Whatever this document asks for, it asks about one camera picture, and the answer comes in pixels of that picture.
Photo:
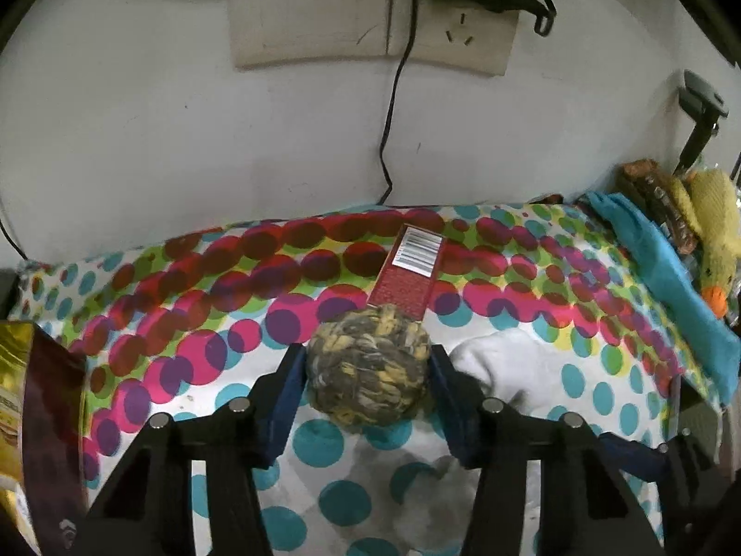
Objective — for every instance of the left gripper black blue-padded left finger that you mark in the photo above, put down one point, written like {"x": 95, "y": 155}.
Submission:
{"x": 145, "y": 506}

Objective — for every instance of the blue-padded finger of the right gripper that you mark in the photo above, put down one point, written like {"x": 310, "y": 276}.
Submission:
{"x": 640, "y": 461}

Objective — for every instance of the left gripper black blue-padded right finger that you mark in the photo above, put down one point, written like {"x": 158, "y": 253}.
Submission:
{"x": 586, "y": 505}

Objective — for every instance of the small white sock bundle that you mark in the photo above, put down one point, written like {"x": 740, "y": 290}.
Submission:
{"x": 511, "y": 366}

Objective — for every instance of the yellow grey rope ball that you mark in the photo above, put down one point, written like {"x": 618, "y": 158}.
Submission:
{"x": 368, "y": 367}

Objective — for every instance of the red cigarette box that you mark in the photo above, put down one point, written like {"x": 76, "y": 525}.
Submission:
{"x": 408, "y": 274}

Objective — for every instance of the teal cloth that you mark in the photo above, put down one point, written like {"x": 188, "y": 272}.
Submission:
{"x": 716, "y": 348}

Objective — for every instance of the gold metal tin box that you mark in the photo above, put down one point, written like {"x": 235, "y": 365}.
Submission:
{"x": 42, "y": 497}

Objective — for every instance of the polka dot bed sheet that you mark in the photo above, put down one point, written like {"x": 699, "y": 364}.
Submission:
{"x": 185, "y": 326}

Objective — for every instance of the brown snack packet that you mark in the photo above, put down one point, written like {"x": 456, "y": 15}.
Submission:
{"x": 647, "y": 186}

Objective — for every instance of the yellow duck plush toy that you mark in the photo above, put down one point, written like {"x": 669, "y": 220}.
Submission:
{"x": 707, "y": 201}

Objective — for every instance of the black clamp stand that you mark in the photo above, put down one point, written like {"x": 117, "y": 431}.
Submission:
{"x": 702, "y": 103}

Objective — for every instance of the beige wall socket plate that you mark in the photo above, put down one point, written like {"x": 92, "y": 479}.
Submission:
{"x": 451, "y": 33}

